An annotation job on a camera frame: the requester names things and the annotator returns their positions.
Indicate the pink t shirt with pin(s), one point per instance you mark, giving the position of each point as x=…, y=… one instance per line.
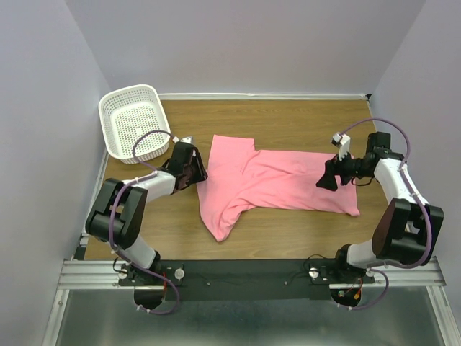
x=240, y=178

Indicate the white perforated plastic basket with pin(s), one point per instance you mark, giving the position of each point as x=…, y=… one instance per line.
x=134, y=124

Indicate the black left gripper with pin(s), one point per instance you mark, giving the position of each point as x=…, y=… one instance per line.
x=201, y=174

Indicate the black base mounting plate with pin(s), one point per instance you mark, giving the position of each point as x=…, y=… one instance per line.
x=314, y=278

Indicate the aluminium extrusion rail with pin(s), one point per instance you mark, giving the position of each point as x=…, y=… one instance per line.
x=401, y=307

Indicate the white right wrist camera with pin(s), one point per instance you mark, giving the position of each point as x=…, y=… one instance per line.
x=342, y=142

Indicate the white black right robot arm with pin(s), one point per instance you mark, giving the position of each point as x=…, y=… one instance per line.
x=407, y=232

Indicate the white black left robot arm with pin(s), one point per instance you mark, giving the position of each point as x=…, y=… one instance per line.
x=117, y=213

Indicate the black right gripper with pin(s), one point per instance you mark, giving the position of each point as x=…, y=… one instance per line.
x=333, y=167

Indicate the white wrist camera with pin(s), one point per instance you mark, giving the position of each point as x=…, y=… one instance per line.
x=342, y=142
x=187, y=139

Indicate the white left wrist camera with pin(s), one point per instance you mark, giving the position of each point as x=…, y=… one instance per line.
x=187, y=139

